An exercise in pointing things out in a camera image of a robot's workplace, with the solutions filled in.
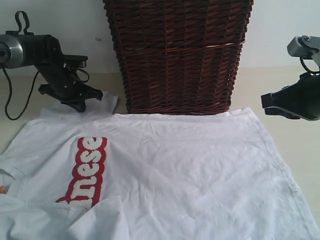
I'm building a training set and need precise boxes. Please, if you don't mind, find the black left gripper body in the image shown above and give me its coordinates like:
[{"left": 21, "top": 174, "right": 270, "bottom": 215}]
[{"left": 35, "top": 58, "right": 78, "bottom": 89}]

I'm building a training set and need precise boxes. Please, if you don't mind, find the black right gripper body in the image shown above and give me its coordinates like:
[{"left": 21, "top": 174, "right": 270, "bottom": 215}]
[{"left": 290, "top": 72, "right": 320, "bottom": 121}]

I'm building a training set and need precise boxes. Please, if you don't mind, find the white t-shirt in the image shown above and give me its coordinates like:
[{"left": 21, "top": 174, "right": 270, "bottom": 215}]
[{"left": 0, "top": 92, "right": 320, "bottom": 240}]

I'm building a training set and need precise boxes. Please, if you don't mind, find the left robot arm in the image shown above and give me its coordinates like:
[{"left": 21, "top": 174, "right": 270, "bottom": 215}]
[{"left": 0, "top": 34, "right": 103, "bottom": 113}]

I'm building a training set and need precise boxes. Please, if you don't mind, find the dark brown wicker basket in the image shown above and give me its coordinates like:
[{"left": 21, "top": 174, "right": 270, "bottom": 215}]
[{"left": 104, "top": 0, "right": 254, "bottom": 115}]

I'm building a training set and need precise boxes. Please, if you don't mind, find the black right camera cable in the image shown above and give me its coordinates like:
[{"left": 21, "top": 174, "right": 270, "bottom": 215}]
[{"left": 299, "top": 56, "right": 320, "bottom": 76}]

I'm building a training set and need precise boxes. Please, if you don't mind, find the black camera cable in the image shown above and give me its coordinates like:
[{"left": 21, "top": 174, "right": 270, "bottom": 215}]
[
  {"left": 299, "top": 56, "right": 320, "bottom": 76},
  {"left": 4, "top": 10, "right": 90, "bottom": 120}
]

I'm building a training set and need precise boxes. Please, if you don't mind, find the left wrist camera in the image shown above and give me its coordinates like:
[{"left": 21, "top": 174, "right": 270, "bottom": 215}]
[{"left": 64, "top": 55, "right": 88, "bottom": 69}]

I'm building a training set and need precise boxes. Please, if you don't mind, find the black left camera cable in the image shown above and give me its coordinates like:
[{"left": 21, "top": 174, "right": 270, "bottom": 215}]
[{"left": 4, "top": 10, "right": 90, "bottom": 120}]

